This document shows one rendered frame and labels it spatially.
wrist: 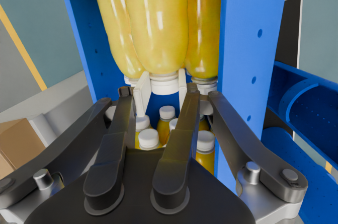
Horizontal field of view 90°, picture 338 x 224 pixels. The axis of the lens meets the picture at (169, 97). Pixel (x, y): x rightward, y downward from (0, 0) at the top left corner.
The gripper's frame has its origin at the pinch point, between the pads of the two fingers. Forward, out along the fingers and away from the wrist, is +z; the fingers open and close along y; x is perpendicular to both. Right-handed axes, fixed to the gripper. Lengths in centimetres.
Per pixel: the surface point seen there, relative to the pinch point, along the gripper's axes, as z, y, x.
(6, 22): 118, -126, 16
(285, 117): 56, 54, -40
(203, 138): 6.4, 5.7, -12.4
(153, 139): 7.0, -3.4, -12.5
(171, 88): 1.9, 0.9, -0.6
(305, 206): 42, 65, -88
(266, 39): -1.6, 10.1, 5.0
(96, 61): 11.1, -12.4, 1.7
